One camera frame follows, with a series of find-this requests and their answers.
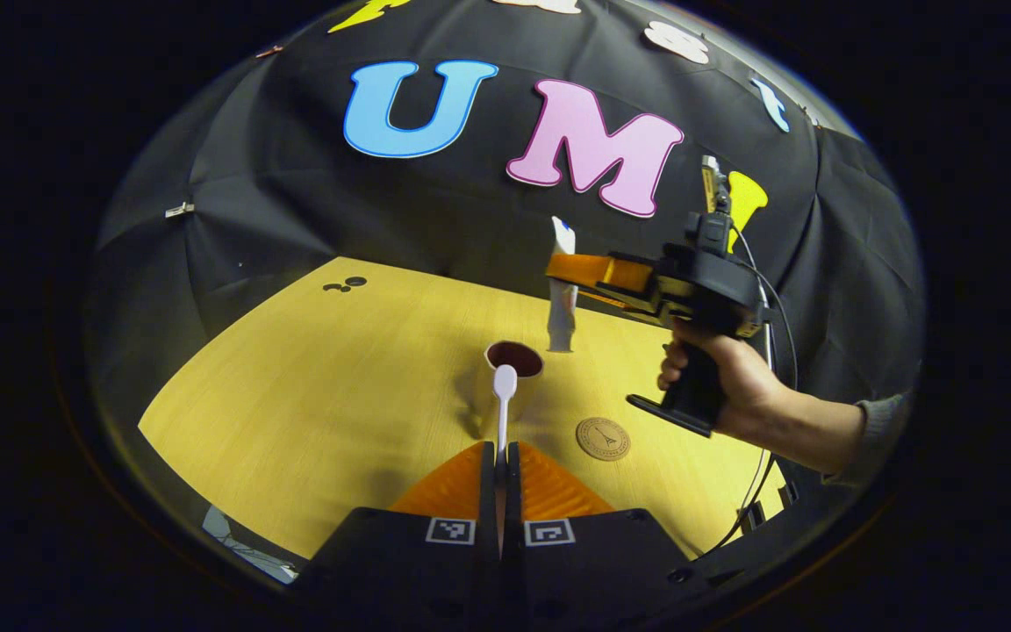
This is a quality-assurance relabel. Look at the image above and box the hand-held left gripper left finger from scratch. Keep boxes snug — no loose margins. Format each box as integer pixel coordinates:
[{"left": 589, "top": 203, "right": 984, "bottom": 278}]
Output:
[{"left": 295, "top": 442, "right": 499, "bottom": 608}]

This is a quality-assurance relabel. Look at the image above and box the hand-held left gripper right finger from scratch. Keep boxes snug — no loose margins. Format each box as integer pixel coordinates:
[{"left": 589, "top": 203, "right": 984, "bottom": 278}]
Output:
[{"left": 505, "top": 442, "right": 735, "bottom": 608}]

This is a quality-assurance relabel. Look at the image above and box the white toothpaste tube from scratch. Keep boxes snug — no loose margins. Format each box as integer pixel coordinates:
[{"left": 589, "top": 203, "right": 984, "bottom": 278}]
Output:
[{"left": 546, "top": 216, "right": 578, "bottom": 354}]

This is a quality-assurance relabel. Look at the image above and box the round brown coaster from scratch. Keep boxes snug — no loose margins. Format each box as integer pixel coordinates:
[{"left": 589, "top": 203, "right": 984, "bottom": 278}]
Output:
[{"left": 576, "top": 417, "right": 632, "bottom": 462}]

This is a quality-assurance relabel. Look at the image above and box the beige cup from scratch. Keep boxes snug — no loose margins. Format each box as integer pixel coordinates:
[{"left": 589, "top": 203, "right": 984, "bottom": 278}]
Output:
[{"left": 477, "top": 340, "right": 546, "bottom": 422}]

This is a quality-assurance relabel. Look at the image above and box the white toothbrush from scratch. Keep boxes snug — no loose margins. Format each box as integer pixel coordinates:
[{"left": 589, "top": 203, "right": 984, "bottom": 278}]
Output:
[{"left": 492, "top": 363, "right": 519, "bottom": 556}]

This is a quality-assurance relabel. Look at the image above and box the black backdrop cloth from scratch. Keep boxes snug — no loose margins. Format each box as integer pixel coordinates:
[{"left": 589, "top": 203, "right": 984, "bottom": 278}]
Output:
[{"left": 84, "top": 0, "right": 926, "bottom": 528}]

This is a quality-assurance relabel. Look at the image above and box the thin black cable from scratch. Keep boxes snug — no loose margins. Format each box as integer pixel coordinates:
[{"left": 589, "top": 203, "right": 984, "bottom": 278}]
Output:
[{"left": 699, "top": 226, "right": 800, "bottom": 556}]

